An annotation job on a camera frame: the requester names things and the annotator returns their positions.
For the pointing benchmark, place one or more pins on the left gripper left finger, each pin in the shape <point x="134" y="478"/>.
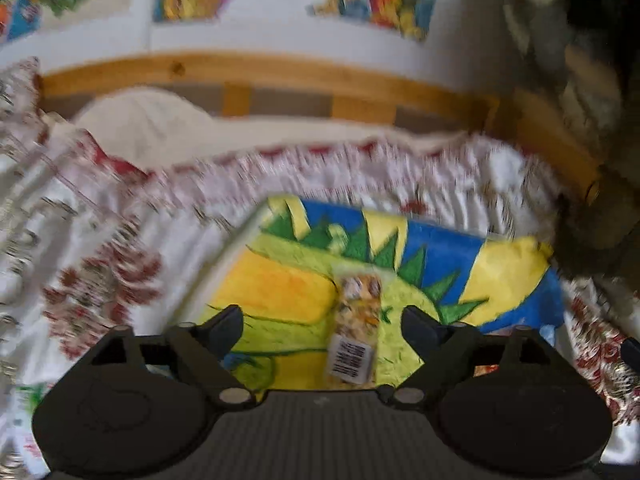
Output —
<point x="199" y="350"/>

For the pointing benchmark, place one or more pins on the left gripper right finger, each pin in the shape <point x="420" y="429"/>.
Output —
<point x="447" y="352"/>

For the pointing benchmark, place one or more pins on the white pillow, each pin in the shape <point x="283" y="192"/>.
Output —
<point x="153" y="128"/>

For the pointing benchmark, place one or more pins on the wooden bed frame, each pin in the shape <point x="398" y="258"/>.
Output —
<point x="521" y="118"/>

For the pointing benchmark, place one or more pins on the olive brown hanging garment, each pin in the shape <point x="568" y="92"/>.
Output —
<point x="600" y="235"/>

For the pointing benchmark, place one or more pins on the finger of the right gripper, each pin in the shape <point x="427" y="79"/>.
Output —
<point x="630" y="353"/>

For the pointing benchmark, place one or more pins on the red-haired girl drawing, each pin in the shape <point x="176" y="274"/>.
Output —
<point x="19" y="18"/>

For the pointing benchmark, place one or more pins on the nut bar clear packet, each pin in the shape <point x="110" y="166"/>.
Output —
<point x="354" y="331"/>

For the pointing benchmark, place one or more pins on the floral satin bedspread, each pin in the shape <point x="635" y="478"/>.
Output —
<point x="99" y="259"/>

